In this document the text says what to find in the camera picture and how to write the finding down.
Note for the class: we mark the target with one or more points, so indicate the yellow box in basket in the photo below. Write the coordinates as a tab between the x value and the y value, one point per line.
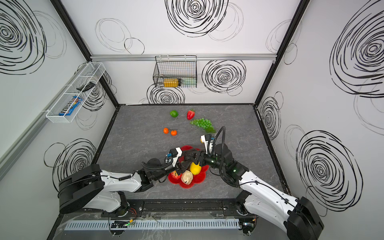
171	83

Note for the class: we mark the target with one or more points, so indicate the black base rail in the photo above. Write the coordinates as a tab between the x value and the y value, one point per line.
141	208

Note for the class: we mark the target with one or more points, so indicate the yellow lemon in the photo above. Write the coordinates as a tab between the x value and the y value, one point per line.
195	169

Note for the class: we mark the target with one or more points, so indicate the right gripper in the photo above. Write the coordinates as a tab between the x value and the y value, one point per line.
202	156

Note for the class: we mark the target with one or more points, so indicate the black remote control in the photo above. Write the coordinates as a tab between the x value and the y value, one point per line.
86	87

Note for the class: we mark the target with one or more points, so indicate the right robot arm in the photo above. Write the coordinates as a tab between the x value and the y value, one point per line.
297	217

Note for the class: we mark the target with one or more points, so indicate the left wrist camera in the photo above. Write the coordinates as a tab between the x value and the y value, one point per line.
173	156

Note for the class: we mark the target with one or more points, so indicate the blue candy packet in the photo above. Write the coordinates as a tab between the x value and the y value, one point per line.
71	106

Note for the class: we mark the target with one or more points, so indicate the grey slotted cable duct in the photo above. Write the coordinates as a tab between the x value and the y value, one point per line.
194	224

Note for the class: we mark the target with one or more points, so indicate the red flower-shaped fruit bowl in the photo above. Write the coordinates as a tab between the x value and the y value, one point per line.
197	179

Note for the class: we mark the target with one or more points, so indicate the green grape bunch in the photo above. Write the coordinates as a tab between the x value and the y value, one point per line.
205	124

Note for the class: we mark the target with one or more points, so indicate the green item in basket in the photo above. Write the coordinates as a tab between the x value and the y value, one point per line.
188	83

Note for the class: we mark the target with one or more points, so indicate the black wire basket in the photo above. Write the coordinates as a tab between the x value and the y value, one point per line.
174	66

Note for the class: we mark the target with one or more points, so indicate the white wire shelf basket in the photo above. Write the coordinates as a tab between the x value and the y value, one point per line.
92	99

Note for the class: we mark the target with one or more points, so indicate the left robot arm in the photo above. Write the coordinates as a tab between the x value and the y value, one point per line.
93	188

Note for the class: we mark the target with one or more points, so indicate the red strawberry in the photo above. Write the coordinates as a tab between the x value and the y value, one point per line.
190	114

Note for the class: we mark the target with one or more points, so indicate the red apple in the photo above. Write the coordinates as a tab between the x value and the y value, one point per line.
175	175

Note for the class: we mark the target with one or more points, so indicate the green lime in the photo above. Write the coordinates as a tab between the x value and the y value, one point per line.
174	114

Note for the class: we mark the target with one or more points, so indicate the beige garlic bulb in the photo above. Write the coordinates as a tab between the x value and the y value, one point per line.
187	177

